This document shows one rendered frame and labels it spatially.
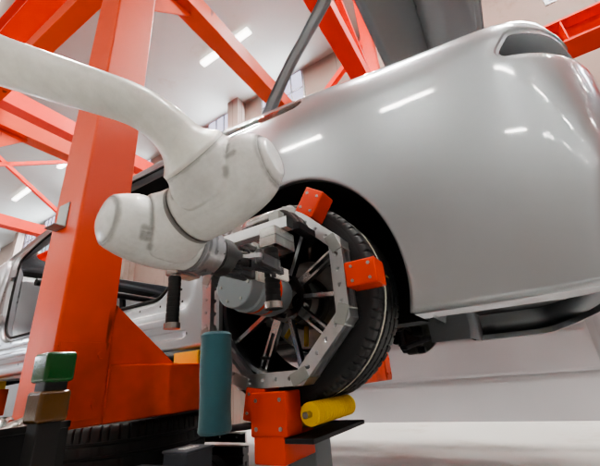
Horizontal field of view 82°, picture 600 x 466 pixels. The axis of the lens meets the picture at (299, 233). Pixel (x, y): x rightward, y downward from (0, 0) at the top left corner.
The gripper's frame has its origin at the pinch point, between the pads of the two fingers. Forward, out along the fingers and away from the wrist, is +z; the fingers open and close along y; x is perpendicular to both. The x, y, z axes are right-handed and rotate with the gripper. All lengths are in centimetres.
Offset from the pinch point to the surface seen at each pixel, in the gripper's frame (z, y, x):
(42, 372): -40.4, -10.8, -19.7
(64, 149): 53, -255, 181
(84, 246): -13, -60, 19
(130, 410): 8, -60, -28
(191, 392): 32, -60, -25
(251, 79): 84, -68, 177
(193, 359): 36, -63, -13
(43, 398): -39.9, -10.2, -23.0
